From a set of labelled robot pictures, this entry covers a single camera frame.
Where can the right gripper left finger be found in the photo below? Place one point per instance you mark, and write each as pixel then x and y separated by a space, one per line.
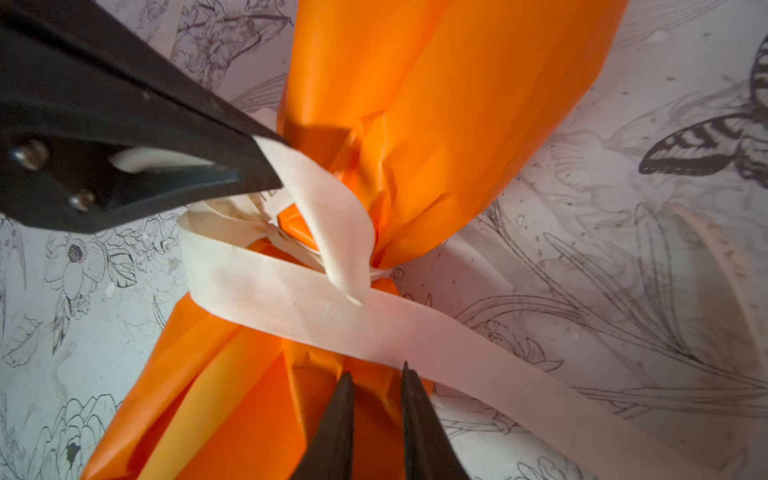
pixel 330 453

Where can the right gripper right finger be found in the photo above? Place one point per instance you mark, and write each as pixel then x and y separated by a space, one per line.
pixel 427 451

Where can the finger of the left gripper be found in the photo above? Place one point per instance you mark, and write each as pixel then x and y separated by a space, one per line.
pixel 99 130

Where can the white ribbon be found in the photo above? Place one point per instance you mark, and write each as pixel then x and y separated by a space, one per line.
pixel 581 320

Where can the orange wrapping paper sheet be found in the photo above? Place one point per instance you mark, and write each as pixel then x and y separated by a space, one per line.
pixel 406 119

